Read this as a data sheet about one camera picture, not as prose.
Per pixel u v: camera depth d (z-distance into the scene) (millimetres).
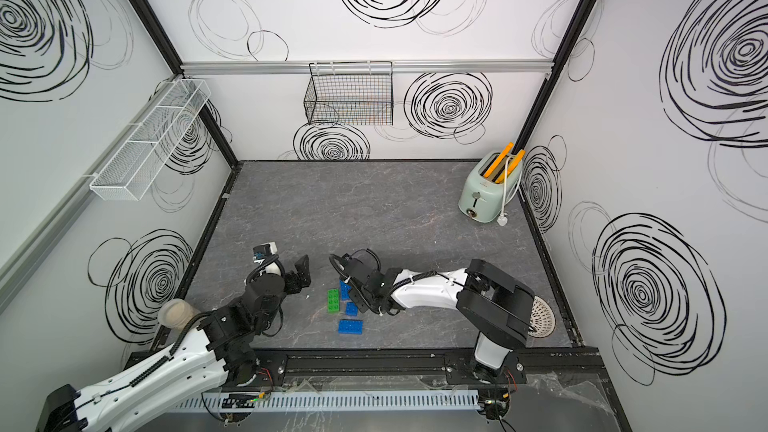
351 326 789
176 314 721
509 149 937
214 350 534
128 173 711
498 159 963
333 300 840
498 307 431
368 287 643
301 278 723
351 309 821
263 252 672
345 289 847
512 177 952
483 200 931
